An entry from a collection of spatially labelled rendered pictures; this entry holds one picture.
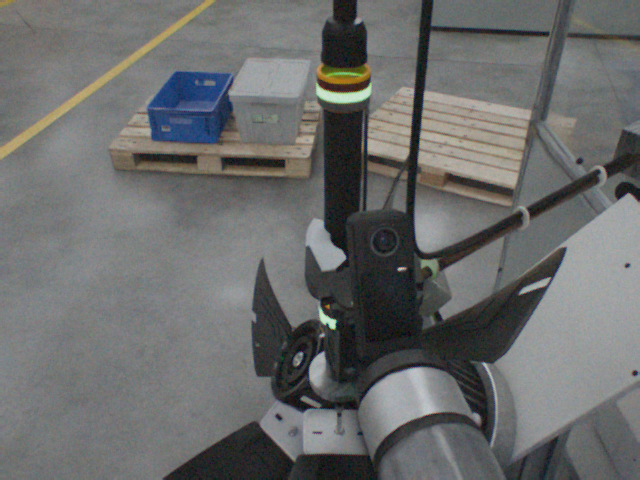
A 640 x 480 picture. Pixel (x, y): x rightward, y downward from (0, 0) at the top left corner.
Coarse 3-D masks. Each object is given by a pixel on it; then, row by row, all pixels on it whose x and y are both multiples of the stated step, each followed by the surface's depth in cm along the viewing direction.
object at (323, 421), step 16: (304, 416) 76; (320, 416) 76; (336, 416) 77; (352, 416) 77; (304, 432) 74; (320, 432) 75; (352, 432) 75; (304, 448) 73; (320, 448) 73; (336, 448) 73; (352, 448) 74
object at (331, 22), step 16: (336, 0) 44; (352, 0) 44; (336, 16) 45; (352, 16) 45; (336, 32) 45; (352, 32) 45; (336, 48) 45; (352, 48) 45; (336, 64) 46; (352, 64) 46; (352, 368) 67
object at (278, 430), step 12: (276, 408) 85; (288, 408) 85; (264, 420) 86; (276, 420) 85; (288, 420) 85; (300, 420) 84; (276, 432) 85; (300, 432) 84; (288, 444) 85; (300, 444) 84
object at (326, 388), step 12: (312, 360) 70; (324, 360) 70; (312, 372) 68; (324, 372) 68; (312, 384) 67; (324, 384) 67; (336, 384) 67; (348, 384) 67; (324, 396) 66; (336, 396) 66; (348, 396) 66
